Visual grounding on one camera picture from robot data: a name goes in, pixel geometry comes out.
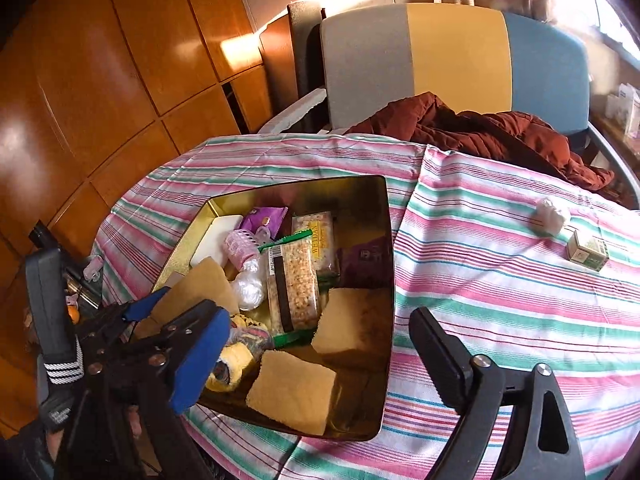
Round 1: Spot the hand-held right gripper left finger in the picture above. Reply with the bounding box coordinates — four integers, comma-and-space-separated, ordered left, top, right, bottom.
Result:
57, 309, 232, 480

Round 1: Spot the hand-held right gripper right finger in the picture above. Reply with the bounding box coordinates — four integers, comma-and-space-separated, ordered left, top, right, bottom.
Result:
409, 306, 586, 480

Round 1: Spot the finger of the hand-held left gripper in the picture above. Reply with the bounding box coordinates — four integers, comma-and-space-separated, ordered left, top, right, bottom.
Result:
122, 286, 171, 323
147, 299, 218, 348

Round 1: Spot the yellow striped plush toy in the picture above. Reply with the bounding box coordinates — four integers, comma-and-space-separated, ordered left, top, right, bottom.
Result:
205, 312, 273, 393

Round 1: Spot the yellow sponge block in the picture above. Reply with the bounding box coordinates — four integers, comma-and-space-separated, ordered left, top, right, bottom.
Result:
246, 350, 337, 436
135, 256, 241, 341

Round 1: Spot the clear plastic bag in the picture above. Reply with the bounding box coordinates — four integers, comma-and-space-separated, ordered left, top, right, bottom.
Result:
232, 260, 268, 311

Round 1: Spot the pink baby bottle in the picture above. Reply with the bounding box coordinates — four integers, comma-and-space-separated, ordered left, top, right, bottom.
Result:
223, 227, 273, 273

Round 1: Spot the gold metal tin box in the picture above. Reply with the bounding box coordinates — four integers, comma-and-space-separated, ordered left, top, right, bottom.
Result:
150, 175, 396, 442

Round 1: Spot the cracker packet with dark stripe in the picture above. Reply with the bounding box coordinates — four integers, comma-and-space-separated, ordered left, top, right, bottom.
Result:
260, 230, 321, 348

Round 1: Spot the purple snack packet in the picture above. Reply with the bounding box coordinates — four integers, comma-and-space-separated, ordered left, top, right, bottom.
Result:
240, 206, 290, 241

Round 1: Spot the clear cracker packet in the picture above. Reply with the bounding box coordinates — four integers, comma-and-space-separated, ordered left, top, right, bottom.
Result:
291, 211, 341, 281

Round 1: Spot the person's left hand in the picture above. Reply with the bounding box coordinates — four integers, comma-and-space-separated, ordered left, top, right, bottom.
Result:
37, 394, 81, 461

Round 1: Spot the striped pink green tablecloth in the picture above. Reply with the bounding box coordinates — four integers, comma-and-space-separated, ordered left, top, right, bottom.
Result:
92, 132, 640, 480

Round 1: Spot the crumpled white plastic bag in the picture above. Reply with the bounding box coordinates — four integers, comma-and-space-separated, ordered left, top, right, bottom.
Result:
531, 197, 571, 237

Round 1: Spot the small cream carton box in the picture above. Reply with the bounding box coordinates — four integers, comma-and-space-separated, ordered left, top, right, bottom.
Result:
566, 230, 610, 272

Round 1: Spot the brown padded jacket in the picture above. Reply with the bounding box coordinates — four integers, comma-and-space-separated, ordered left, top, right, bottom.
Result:
345, 91, 621, 196

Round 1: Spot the orange wooden wardrobe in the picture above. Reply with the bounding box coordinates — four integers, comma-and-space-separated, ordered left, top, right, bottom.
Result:
0, 0, 301, 441

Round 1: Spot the wooden desk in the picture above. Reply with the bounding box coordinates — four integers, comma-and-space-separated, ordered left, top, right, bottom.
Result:
590, 115, 640, 161

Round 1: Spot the grey yellow blue chair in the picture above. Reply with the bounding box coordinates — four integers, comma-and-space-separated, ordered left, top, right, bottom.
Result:
257, 2, 640, 211

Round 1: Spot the white medicine box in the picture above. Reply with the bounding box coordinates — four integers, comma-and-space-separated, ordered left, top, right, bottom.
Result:
605, 82, 640, 143

